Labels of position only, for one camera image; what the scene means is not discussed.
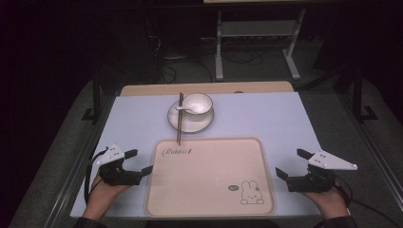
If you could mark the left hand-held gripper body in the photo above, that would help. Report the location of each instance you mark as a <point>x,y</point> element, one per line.
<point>122,177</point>

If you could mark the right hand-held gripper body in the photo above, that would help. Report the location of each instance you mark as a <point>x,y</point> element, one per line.
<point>312,183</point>

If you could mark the person's right hand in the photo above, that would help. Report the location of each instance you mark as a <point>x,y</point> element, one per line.
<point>329,199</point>

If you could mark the person's left hand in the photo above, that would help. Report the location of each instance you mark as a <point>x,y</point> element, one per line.
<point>101,198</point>

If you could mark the brown chopstick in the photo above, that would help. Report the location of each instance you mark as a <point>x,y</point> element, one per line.
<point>179,126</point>

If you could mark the white round plate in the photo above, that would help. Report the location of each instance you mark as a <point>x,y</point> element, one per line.
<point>190,125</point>

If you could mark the beige tray with rabbit print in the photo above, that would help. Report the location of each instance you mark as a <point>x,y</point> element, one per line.
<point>209,180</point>

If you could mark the black metal stand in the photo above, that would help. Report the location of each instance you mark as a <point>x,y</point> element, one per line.
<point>96,101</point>
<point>358,98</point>

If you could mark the white ceramic spoon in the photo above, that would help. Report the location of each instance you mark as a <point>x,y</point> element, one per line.
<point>187,109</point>

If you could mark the white bowl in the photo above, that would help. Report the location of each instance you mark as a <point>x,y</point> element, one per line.
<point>202,103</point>

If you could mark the light wooden table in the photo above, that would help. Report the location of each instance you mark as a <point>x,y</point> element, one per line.
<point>209,88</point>

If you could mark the white metal stand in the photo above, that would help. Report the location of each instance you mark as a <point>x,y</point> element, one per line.
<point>253,28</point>

